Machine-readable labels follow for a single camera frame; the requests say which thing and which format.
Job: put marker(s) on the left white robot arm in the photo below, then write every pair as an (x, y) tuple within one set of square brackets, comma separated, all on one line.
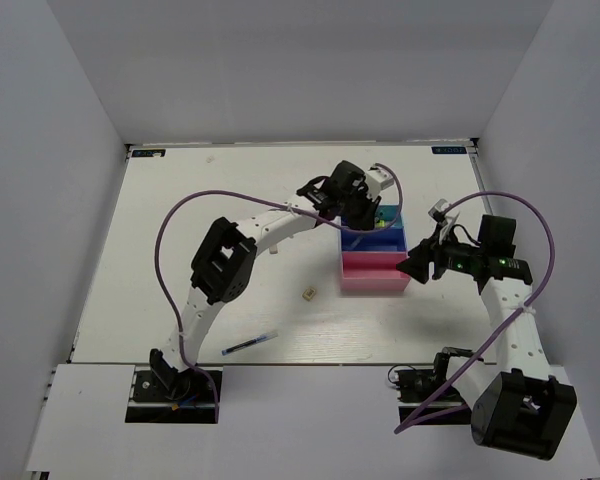
[(223, 264)]

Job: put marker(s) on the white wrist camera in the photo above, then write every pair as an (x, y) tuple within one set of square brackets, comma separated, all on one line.
[(445, 221), (377, 179)]

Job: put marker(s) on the right blue corner label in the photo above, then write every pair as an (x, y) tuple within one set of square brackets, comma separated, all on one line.
[(449, 150)]

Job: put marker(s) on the left blue corner label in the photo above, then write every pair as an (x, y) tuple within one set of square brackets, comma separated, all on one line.
[(148, 153)]

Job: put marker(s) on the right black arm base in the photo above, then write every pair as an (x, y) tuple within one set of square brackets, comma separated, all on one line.
[(415, 385)]

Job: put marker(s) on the blue clear pen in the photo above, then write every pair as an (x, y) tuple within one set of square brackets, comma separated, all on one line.
[(251, 342)]

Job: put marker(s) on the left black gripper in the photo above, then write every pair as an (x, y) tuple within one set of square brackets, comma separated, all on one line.
[(367, 220)]

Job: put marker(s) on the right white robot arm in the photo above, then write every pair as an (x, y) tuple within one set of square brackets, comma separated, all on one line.
[(517, 404)]

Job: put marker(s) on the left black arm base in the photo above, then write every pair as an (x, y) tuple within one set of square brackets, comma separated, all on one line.
[(151, 403)]

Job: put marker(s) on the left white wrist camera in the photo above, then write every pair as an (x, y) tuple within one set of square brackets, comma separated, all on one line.
[(377, 179)]

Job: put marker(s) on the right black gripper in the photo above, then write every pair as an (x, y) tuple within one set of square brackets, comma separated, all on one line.
[(417, 265)]

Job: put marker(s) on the three-colour compartment box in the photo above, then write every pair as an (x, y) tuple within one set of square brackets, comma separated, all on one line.
[(371, 266)]

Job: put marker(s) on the small beige eraser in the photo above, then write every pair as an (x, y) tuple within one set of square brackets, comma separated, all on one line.
[(309, 293)]

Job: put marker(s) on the green clear pen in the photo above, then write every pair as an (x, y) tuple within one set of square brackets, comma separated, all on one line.
[(355, 243)]

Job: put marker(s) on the blue corner label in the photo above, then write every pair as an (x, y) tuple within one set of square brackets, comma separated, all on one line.
[(148, 153), (449, 150)]

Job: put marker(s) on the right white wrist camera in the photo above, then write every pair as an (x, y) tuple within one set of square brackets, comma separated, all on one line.
[(445, 221)]

